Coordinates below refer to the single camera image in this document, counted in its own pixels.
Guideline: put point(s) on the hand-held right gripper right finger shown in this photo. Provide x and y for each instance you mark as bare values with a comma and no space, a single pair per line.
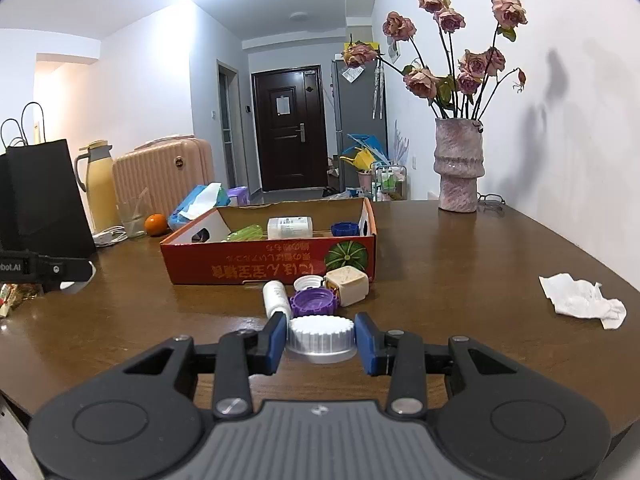
365,345

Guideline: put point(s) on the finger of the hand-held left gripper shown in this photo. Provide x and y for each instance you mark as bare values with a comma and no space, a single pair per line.
60,270

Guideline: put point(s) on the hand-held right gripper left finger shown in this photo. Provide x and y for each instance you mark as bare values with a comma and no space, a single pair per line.
272,345

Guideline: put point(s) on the large white ribbed cap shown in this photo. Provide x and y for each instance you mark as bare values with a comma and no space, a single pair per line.
320,337

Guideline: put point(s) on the purple bottle cap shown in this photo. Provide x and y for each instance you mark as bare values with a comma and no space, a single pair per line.
312,302

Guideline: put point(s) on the red cardboard box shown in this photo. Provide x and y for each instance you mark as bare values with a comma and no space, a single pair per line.
250,260

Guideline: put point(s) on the green spray bottle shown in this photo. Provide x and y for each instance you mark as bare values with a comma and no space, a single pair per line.
245,233

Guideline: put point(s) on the blue bottle cap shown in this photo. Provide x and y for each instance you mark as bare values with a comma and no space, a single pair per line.
345,229

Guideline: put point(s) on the large white plastic bottle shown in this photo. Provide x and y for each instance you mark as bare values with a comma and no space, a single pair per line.
290,227

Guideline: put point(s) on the red and white snack packet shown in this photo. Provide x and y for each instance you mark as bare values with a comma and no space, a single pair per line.
15,297

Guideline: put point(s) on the small white bottle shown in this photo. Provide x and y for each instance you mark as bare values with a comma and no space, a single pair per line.
276,297

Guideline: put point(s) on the cream square cap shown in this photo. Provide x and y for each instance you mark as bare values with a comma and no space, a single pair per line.
347,285

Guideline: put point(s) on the black paper bag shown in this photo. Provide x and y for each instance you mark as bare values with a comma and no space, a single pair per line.
40,200

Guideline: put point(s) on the clear drinking glass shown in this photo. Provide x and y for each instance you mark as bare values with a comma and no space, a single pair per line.
132,220

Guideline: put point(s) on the yellow thermos jug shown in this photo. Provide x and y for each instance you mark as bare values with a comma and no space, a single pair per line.
102,190

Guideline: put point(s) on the orange fruit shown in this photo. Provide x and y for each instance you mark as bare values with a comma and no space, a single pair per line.
156,224

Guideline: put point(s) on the pink ribbed suitcase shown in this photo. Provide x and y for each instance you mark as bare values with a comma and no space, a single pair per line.
165,175

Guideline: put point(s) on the blue tissue pack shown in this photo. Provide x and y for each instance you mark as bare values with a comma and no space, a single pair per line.
192,207

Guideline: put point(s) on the purple plastic container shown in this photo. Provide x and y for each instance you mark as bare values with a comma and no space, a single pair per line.
238,195

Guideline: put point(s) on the pink waste bin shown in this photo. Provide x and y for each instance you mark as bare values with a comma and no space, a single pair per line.
364,180

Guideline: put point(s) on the white storage cart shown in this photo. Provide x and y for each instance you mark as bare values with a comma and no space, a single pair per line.
390,177

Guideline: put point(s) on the yellow watering can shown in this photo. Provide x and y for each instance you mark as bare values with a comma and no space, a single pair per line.
357,157

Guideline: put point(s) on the eyeglasses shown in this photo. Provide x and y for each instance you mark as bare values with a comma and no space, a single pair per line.
491,201

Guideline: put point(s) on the blue plastic rack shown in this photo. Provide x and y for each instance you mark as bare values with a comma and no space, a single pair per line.
367,142

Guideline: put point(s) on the pink ceramic vase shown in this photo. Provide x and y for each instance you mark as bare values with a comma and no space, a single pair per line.
459,165

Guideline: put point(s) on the purple feather decoration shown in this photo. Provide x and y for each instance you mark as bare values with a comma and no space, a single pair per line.
401,145

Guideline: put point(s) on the dark brown entrance door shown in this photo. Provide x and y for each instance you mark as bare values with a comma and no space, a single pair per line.
290,130

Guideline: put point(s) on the crumpled white tissue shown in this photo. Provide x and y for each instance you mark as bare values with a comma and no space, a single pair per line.
580,300

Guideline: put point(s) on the grey refrigerator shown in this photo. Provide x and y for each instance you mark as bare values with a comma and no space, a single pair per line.
357,120

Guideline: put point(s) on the folded white umbrella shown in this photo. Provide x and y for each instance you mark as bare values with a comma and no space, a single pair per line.
378,90

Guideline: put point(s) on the paper note on refrigerator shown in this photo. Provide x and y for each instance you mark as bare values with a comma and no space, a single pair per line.
351,75

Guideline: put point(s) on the dried pink roses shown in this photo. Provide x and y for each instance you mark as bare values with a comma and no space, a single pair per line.
450,75

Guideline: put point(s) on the round ceiling lamp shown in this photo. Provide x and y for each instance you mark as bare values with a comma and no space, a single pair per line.
299,16

